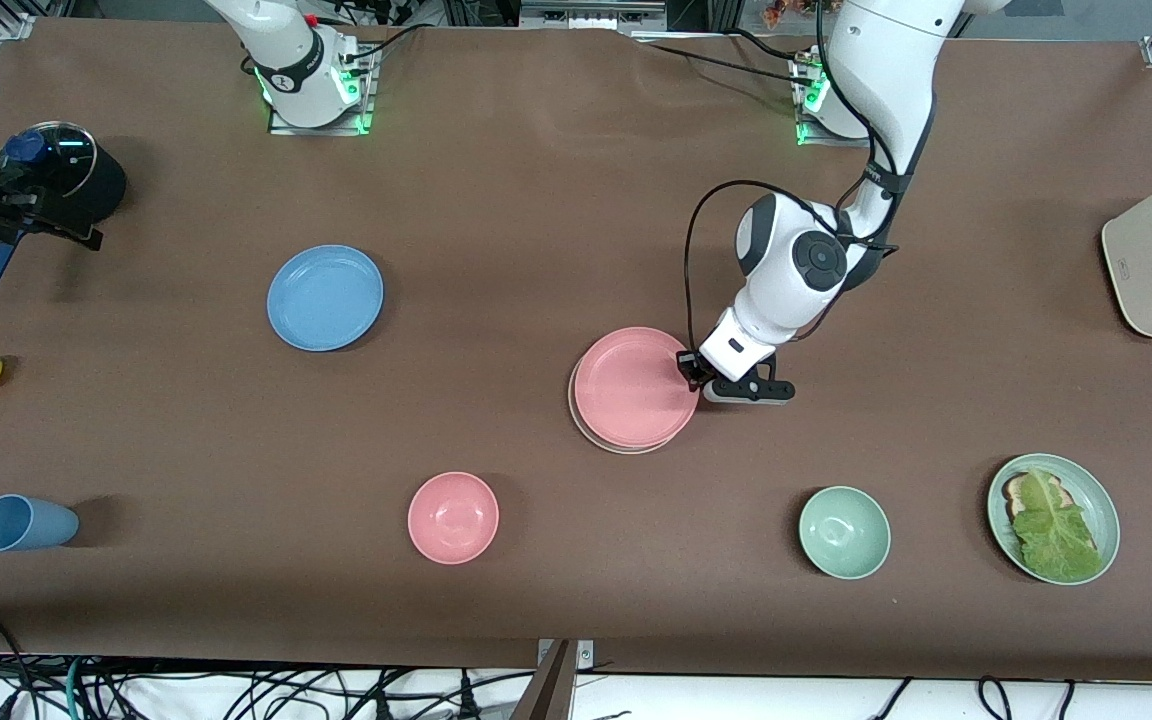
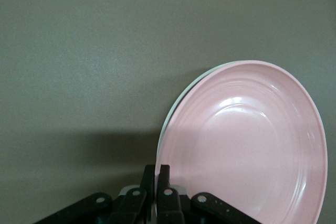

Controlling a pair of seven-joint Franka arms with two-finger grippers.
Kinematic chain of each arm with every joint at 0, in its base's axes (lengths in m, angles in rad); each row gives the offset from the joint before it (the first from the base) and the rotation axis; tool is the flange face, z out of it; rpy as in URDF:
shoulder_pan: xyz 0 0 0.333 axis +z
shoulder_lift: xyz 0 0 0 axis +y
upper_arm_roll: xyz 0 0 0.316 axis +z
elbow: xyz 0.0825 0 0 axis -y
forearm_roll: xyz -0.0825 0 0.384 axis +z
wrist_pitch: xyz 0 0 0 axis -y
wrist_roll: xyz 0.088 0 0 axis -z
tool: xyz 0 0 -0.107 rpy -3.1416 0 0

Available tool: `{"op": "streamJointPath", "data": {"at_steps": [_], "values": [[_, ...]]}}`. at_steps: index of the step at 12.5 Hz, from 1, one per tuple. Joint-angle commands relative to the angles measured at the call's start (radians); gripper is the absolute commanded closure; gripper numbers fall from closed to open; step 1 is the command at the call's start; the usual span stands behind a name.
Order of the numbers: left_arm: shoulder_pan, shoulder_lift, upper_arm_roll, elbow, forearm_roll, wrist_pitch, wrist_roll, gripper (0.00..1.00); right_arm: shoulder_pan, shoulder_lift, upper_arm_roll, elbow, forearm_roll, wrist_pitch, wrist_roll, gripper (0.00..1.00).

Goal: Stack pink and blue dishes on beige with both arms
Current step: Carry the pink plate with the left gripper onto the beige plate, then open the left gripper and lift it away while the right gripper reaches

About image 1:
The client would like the green lettuce leaf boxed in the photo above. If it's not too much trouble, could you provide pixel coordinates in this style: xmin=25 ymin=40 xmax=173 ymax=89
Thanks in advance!
xmin=1010 ymin=467 xmax=1105 ymax=583

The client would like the colourful flower bunch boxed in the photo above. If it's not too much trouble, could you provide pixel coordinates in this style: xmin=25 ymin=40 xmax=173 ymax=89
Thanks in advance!
xmin=760 ymin=0 xmax=837 ymax=27

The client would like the toasted bread slice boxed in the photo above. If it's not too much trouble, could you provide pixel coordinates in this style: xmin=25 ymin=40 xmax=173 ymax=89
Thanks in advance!
xmin=1002 ymin=472 xmax=1072 ymax=526

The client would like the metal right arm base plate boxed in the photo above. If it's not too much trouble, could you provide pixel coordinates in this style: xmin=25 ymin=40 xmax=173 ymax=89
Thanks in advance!
xmin=267 ymin=42 xmax=378 ymax=137

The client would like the blue plate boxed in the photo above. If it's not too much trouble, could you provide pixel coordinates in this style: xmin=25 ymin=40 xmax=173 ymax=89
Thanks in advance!
xmin=266 ymin=244 xmax=386 ymax=353

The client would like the green bowl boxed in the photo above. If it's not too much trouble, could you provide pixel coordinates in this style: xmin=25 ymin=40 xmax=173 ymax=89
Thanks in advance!
xmin=798 ymin=485 xmax=892 ymax=581

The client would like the green plate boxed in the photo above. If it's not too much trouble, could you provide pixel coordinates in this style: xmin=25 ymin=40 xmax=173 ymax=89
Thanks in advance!
xmin=986 ymin=453 xmax=1122 ymax=586

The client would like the pink bowl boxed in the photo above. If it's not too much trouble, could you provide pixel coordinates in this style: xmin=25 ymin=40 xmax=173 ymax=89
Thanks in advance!
xmin=407 ymin=471 xmax=501 ymax=566

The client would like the grey metal bracket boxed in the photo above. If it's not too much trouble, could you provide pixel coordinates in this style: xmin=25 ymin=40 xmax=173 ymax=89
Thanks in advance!
xmin=520 ymin=0 xmax=668 ymax=33

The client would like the small silver bracket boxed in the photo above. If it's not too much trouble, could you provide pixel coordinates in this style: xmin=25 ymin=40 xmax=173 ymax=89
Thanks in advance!
xmin=536 ymin=639 xmax=596 ymax=669

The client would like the glass lid blue knob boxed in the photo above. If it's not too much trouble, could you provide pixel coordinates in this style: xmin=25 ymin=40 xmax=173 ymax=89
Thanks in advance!
xmin=0 ymin=121 xmax=98 ymax=196

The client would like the beige plate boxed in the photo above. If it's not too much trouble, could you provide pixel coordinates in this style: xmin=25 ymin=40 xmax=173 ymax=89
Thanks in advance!
xmin=567 ymin=365 xmax=689 ymax=457

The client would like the black table cable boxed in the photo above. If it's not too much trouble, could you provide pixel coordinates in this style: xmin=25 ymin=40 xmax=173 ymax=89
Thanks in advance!
xmin=341 ymin=22 xmax=442 ymax=66
xmin=731 ymin=26 xmax=802 ymax=63
xmin=634 ymin=38 xmax=807 ymax=89

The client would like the dark blue saucepan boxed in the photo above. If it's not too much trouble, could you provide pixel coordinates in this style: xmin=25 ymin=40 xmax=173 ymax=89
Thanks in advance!
xmin=0 ymin=120 xmax=128 ymax=297

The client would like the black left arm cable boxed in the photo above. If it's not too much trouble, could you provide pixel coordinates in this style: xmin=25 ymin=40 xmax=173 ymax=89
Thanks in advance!
xmin=683 ymin=179 xmax=899 ymax=353

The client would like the pink plate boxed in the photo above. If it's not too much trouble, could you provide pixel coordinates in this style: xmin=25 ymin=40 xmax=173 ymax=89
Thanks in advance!
xmin=573 ymin=326 xmax=703 ymax=451

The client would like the blue cup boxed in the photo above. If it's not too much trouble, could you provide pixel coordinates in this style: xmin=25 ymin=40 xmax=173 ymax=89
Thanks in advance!
xmin=0 ymin=494 xmax=80 ymax=553

